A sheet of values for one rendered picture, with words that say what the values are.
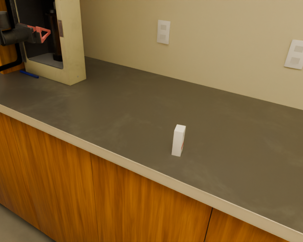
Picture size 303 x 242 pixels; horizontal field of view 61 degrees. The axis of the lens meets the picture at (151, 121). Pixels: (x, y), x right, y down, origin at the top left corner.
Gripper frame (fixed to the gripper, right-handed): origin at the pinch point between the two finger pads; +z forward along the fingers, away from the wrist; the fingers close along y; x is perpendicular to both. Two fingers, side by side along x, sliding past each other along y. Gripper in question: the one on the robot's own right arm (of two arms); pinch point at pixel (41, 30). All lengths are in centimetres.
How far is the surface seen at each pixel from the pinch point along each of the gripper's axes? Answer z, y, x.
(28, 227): -28, 11, 117
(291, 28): 43, -99, -7
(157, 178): -31, -79, 25
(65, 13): 1.7, -14.8, -8.5
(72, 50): 3.2, -14.7, 7.2
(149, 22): 43, -32, -1
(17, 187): -29, 6, 78
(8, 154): -29, 5, 55
